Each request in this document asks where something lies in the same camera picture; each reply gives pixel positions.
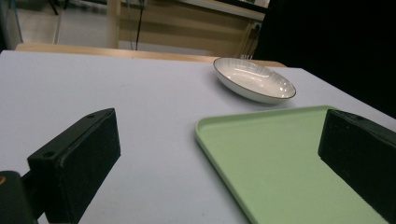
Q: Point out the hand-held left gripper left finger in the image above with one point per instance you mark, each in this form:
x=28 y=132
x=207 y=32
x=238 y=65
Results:
x=77 y=161

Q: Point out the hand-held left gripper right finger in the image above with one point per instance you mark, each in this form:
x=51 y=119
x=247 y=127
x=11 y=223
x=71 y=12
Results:
x=358 y=155

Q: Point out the green plastic tray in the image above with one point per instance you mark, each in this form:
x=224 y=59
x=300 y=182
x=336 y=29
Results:
x=274 y=168

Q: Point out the black curtain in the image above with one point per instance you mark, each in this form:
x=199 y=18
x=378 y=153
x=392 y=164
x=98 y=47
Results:
x=336 y=46

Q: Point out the wooden table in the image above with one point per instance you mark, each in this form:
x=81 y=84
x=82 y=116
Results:
x=124 y=53

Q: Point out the white ceramic bowl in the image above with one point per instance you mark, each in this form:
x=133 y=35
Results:
x=255 y=81

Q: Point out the wooden panel furniture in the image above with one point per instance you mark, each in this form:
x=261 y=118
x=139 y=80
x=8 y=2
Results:
x=193 y=28

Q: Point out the wooden post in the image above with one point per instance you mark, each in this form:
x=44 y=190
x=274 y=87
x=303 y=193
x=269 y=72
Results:
x=113 y=23

